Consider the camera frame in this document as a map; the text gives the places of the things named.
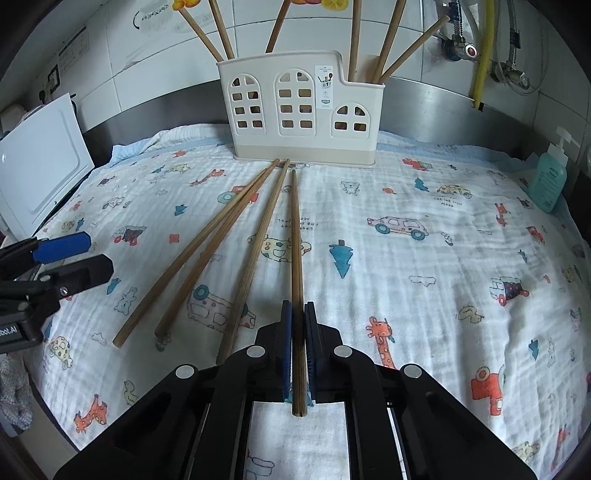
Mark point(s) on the black wall socket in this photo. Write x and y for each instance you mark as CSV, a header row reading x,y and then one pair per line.
x,y
53,76

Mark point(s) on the teal soap dispenser bottle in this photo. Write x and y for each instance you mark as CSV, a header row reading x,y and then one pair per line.
x,y
547,180

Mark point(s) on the printed white blanket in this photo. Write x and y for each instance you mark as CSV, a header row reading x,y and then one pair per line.
x,y
415,277

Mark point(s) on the cream plastic utensil holder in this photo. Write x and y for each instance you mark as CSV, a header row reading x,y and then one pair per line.
x,y
300,150

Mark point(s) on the bunch of wooden chopsticks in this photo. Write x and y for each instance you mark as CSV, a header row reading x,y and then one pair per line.
x,y
354,41

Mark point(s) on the white cutting board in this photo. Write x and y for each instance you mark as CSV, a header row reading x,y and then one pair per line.
x,y
41,170

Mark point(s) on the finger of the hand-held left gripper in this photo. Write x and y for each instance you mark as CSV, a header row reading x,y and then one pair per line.
x,y
83,274
64,247

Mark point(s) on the metal water valve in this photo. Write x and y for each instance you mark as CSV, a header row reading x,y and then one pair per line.
x,y
457,48
510,74

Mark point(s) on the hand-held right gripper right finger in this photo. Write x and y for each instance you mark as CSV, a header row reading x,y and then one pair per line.
x,y
310,350

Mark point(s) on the black plug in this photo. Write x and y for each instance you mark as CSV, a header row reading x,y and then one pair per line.
x,y
44,95

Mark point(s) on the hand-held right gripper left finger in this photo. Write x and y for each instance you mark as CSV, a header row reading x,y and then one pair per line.
x,y
286,350

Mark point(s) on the wall instruction sticker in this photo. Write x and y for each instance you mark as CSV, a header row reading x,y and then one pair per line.
x,y
73,48

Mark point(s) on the person's left forearm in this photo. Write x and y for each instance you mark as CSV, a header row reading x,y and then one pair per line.
x,y
14,392

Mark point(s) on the brown wooden chopstick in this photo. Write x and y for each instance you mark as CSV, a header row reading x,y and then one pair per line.
x,y
197,251
255,258
295,254
211,258

